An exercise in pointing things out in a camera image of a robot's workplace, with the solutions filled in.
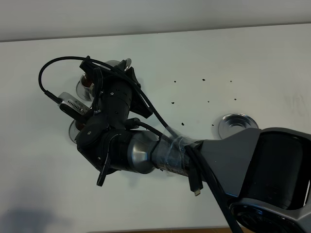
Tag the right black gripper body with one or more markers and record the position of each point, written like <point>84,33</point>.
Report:
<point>116,93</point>

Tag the stainless steel teapot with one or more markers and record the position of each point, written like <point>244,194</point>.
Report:
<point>116,64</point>

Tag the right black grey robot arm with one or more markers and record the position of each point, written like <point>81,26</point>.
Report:
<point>259,178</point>

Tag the far stainless steel saucer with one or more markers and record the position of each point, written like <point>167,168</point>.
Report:
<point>83,92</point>

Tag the stainless steel saucer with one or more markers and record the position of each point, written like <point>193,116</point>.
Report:
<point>83,92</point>
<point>73,131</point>

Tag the far stainless steel teacup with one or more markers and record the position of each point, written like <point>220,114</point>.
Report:
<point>85,82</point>

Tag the stainless steel teacup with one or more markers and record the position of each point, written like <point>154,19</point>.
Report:
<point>85,82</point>
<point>78,126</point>

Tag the near stainless steel teacup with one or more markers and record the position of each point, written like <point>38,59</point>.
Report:
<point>78,126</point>

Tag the near stainless steel saucer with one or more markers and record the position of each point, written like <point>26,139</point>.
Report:
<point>73,131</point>

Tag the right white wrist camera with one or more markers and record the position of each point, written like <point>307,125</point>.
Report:
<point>73,107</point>

